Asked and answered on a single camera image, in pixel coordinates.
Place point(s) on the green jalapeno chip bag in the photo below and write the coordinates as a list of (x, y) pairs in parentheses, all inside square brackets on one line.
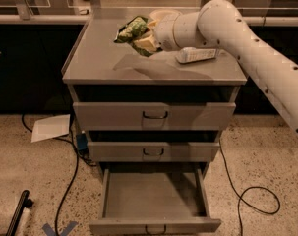
[(132, 31)]

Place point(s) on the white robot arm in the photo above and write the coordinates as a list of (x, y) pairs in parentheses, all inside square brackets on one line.
[(220, 24)]

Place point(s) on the grey drawer cabinet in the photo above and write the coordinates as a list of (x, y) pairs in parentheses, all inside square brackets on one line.
[(100, 70)]

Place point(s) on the grey top drawer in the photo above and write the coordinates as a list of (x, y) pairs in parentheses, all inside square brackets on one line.
[(156, 116)]

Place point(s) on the grey drawer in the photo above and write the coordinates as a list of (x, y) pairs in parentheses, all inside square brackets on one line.
[(153, 200), (156, 116), (152, 151)]

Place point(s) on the grey middle drawer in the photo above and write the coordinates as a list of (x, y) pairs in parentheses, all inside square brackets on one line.
[(152, 151)]

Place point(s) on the dark lab counter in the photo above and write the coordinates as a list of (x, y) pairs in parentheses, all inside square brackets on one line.
[(32, 56)]

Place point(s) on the grey bottom drawer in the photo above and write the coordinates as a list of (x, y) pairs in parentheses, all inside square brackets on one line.
[(153, 200)]

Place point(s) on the beige paper bowl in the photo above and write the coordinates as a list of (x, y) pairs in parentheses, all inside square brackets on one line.
[(159, 14)]

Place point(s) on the white lying bottle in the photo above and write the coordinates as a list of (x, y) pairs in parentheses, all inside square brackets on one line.
[(190, 55)]

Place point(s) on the blue power adapter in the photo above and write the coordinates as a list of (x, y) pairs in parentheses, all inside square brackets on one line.
[(82, 143)]

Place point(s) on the white paper sheet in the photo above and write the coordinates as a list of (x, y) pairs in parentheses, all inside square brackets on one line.
[(51, 127)]

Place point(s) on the black bar object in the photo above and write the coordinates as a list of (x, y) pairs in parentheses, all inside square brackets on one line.
[(24, 202)]

